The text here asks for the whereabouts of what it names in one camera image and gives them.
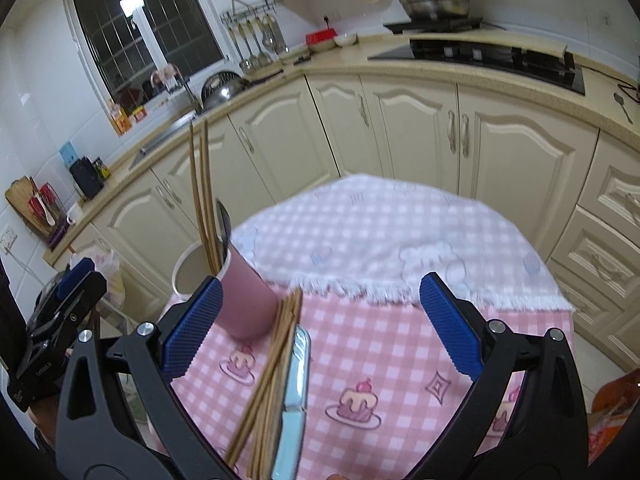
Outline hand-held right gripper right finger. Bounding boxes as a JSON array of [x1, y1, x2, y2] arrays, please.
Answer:
[[419, 272, 589, 468]]

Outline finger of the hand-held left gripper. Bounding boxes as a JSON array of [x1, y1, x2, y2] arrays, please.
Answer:
[[35, 258, 108, 343]]

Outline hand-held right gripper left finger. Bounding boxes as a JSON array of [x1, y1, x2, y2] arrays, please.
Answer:
[[55, 276, 229, 470]]

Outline pink cup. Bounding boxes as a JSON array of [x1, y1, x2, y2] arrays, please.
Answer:
[[171, 240, 281, 341]]

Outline light blue handled knife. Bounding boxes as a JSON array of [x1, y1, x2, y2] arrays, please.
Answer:
[[270, 324, 312, 480]]

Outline plastic bag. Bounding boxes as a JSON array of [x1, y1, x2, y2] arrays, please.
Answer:
[[70, 247, 126, 306]]

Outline pink checked tablecloth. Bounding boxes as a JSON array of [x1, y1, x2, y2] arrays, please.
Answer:
[[150, 285, 576, 480]]

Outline red kitchen tool rack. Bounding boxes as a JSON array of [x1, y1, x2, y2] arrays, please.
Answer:
[[27, 182, 68, 243]]

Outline wooden cutting board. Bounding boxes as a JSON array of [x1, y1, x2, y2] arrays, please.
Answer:
[[5, 175, 51, 241]]

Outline black knife block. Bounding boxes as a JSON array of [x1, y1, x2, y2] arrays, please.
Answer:
[[70, 157, 105, 200]]

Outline dark metal spoon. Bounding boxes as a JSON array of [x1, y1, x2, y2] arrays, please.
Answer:
[[215, 200, 232, 261]]

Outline white checked fringed towel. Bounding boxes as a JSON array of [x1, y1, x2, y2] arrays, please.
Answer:
[[230, 172, 576, 313]]

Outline steel kitchen sink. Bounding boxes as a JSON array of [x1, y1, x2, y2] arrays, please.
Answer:
[[129, 110, 201, 171]]

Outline yellow snack box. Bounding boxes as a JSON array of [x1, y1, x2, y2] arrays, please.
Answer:
[[107, 100, 132, 135]]

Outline orange bag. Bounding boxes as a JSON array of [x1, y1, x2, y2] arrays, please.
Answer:
[[587, 367, 640, 466]]

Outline cream kitchen base cabinets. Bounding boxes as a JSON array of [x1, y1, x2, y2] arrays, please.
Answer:
[[50, 72, 640, 361]]

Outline steel faucet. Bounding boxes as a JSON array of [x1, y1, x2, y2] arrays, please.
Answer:
[[177, 77, 201, 117]]

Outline steel wok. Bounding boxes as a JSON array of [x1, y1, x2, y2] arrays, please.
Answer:
[[201, 71, 251, 108]]

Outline barred kitchen window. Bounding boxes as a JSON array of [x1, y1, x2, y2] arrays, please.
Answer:
[[67, 0, 226, 111]]

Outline steel spoon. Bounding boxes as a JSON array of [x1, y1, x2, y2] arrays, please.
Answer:
[[614, 92, 635, 125]]

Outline beige kitchen countertop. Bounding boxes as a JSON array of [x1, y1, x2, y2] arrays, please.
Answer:
[[42, 27, 640, 261]]

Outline row of hanging steel ladles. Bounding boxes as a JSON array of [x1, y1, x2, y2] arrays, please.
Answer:
[[229, 16, 288, 72]]

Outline black induction cooker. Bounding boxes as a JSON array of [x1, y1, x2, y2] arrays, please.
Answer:
[[384, 17, 483, 35]]

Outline red container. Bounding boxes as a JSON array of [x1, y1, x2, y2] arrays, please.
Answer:
[[306, 30, 337, 51]]

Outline wall utensil rack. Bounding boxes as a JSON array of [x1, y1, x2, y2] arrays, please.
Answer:
[[220, 0, 278, 28]]

